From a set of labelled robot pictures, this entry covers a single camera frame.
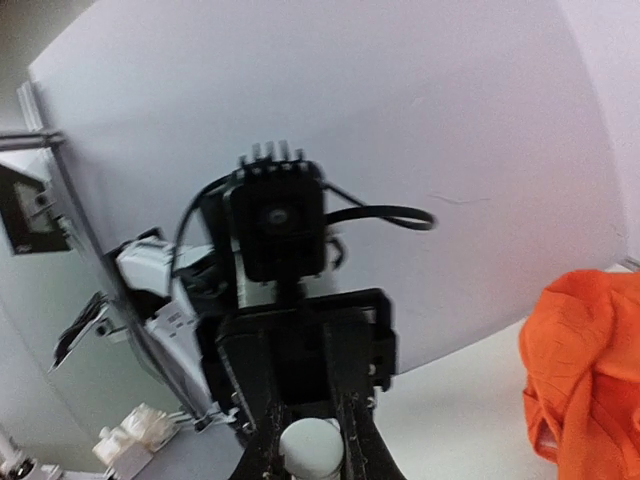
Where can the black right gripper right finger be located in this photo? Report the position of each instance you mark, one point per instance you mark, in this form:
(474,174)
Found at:
(366,454)

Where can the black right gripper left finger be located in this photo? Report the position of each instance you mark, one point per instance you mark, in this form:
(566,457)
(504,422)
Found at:
(262,458)

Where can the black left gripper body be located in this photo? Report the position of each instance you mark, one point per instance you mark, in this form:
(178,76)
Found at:
(303,353)

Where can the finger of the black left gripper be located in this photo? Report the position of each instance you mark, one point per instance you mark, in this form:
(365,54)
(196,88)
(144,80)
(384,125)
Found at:
(347,347)
(249,359)

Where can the clear nail polish bottle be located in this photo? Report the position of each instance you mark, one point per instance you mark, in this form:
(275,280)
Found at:
(312,448)

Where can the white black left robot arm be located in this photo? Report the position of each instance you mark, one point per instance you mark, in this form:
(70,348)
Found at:
(169,290)

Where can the white plastic bags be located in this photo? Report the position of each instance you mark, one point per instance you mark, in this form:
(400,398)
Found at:
(129,447)

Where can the orange sweatshirt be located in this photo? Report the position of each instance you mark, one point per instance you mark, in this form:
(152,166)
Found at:
(580,350)

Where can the wall mounted black monitor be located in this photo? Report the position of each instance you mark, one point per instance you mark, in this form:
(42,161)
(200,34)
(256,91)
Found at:
(27,215)

